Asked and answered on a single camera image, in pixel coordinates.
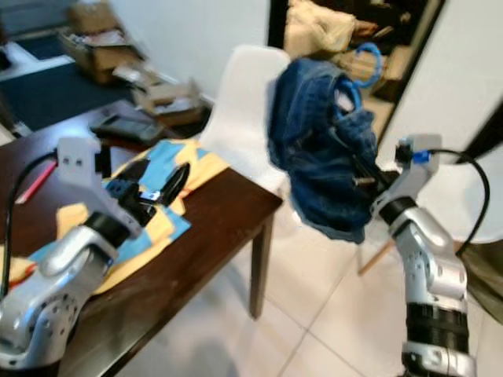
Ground dark brown wooden table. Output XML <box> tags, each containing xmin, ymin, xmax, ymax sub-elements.
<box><xmin>0</xmin><ymin>98</ymin><xmax>284</xmax><ymax>377</ymax></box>

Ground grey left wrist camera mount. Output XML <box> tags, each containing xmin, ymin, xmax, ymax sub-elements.
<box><xmin>57</xmin><ymin>137</ymin><xmax>119</xmax><ymax>236</ymax></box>

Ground yellow and blue shirt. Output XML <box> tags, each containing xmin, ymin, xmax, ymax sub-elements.
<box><xmin>0</xmin><ymin>140</ymin><xmax>229</xmax><ymax>295</ymax></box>

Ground blue denim jeans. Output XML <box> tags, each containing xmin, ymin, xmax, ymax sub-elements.
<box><xmin>267</xmin><ymin>57</ymin><xmax>382</xmax><ymax>244</ymax></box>

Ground red pen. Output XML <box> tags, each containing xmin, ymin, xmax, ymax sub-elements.
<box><xmin>34</xmin><ymin>161</ymin><xmax>72</xmax><ymax>205</ymax></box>

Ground small open cardboard box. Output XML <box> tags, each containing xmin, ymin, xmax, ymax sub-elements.
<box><xmin>130</xmin><ymin>75</ymin><xmax>197</xmax><ymax>119</ymax></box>

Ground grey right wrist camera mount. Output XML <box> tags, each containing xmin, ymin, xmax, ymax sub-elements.
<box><xmin>369</xmin><ymin>135</ymin><xmax>442</xmax><ymax>217</ymax></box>

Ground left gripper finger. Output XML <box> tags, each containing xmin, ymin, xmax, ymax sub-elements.
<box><xmin>122</xmin><ymin>159</ymin><xmax>152</xmax><ymax>188</ymax></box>
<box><xmin>161</xmin><ymin>162</ymin><xmax>191</xmax><ymax>209</ymax></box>

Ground beige sack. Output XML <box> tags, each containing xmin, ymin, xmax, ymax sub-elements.
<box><xmin>285</xmin><ymin>0</ymin><xmax>358</xmax><ymax>60</ymax></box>

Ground white plastic chair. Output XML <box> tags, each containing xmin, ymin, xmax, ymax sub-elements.
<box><xmin>199</xmin><ymin>45</ymin><xmax>496</xmax><ymax>277</ymax></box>

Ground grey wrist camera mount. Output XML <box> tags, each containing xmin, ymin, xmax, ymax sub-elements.
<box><xmin>57</xmin><ymin>137</ymin><xmax>119</xmax><ymax>236</ymax></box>
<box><xmin>369</xmin><ymin>135</ymin><xmax>442</xmax><ymax>217</ymax></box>

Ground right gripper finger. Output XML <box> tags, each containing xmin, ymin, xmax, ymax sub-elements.
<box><xmin>332</xmin><ymin>126</ymin><xmax>374</xmax><ymax>180</ymax></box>

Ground blue plastic hanger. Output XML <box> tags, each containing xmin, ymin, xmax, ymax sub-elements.
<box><xmin>332</xmin><ymin>43</ymin><xmax>385</xmax><ymax>119</ymax></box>

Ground grey handheld controller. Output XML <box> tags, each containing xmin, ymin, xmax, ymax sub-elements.
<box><xmin>88</xmin><ymin>114</ymin><xmax>166</xmax><ymax>146</ymax></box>

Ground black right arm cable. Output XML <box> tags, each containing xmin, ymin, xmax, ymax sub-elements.
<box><xmin>427</xmin><ymin>148</ymin><xmax>492</xmax><ymax>256</ymax></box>

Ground large open cardboard box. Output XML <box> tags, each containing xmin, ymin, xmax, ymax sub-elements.
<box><xmin>63</xmin><ymin>2</ymin><xmax>134</xmax><ymax>83</ymax></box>

